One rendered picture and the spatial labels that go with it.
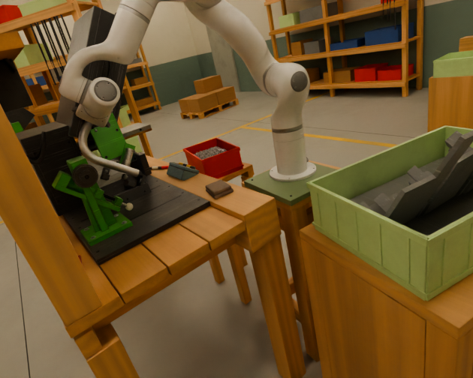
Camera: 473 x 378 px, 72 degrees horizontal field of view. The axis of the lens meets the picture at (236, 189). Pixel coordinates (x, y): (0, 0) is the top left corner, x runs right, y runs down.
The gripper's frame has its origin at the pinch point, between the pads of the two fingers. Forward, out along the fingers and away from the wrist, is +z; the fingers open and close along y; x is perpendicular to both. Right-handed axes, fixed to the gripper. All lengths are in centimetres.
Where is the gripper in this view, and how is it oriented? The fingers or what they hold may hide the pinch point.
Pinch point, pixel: (89, 121)
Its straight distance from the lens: 132.6
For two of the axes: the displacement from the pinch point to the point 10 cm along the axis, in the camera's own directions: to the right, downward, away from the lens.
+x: -2.6, 9.2, -2.8
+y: -8.1, -3.7, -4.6
